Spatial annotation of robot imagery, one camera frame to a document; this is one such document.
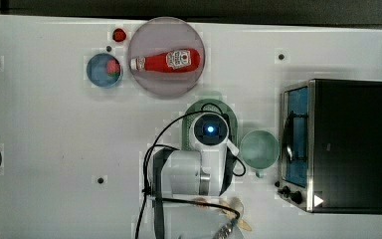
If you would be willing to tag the pink strawberry in bowl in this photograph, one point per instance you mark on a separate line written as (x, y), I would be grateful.
(112, 68)

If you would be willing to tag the mint green plastic strainer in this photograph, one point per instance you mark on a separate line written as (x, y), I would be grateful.
(208, 101)

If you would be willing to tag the large lilac plate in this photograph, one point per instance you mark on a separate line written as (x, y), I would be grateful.
(160, 35)

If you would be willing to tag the black silver toaster oven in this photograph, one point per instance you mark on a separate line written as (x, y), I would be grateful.
(331, 146)

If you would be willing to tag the red strawberry on table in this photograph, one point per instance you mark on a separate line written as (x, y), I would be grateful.
(118, 35)

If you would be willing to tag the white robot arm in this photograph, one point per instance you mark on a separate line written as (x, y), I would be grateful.
(205, 169)

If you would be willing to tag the small blue bowl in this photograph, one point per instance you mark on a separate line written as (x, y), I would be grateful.
(96, 71)

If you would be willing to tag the mint green cup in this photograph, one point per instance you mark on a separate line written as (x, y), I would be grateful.
(259, 150)

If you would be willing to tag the red ketchup bottle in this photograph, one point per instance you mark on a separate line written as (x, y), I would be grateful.
(175, 61)

